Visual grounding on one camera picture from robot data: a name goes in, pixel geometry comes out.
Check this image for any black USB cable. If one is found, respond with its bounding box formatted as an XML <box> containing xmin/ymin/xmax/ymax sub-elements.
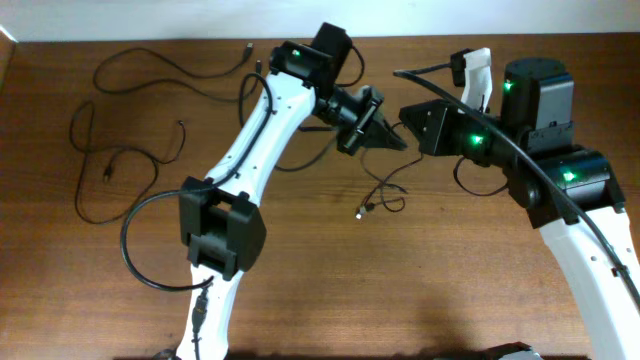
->
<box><xmin>91</xmin><ymin>41</ymin><xmax>265</xmax><ymax>105</ymax></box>

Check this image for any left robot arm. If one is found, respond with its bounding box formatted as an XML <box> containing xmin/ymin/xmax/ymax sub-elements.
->
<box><xmin>176</xmin><ymin>23</ymin><xmax>406</xmax><ymax>359</ymax></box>

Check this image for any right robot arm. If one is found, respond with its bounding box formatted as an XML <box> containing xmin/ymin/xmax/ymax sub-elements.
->
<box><xmin>394</xmin><ymin>58</ymin><xmax>639</xmax><ymax>359</ymax></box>

